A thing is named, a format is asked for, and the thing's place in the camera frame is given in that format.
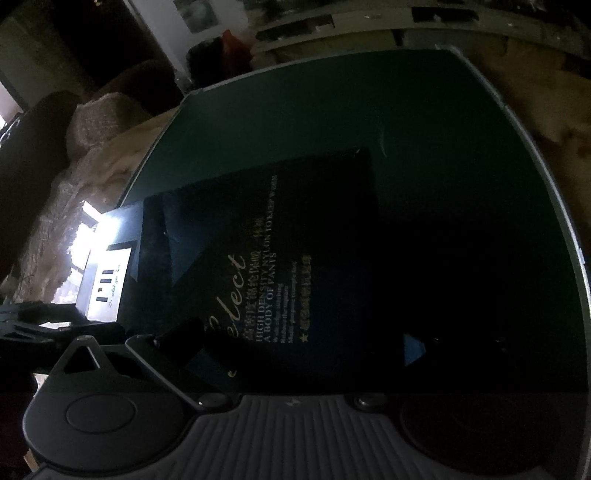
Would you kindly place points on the red bag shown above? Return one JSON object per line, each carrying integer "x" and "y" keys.
{"x": 235, "y": 44}

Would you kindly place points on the green desktop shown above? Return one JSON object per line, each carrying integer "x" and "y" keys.
{"x": 438, "y": 138}

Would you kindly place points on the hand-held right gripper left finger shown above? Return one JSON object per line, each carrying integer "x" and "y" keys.
{"x": 184, "y": 339}

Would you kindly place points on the black hinged gift box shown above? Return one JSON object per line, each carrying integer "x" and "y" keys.
{"x": 300, "y": 221}

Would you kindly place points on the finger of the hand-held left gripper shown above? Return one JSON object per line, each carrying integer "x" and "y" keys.
{"x": 41, "y": 314}

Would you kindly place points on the brown sofa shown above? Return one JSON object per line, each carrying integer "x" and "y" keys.
{"x": 138, "y": 83}

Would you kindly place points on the beige fluffy blanket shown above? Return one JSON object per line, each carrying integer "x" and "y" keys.
{"x": 92, "y": 124}

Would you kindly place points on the wall picture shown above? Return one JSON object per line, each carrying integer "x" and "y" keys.
{"x": 196, "y": 14}

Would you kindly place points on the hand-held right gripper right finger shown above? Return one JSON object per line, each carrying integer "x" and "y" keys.
{"x": 413, "y": 348}

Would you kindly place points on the white low cabinet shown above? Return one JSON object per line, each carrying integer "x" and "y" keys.
{"x": 351, "y": 21}

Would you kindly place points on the black bag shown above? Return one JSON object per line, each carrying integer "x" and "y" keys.
{"x": 205, "y": 62}

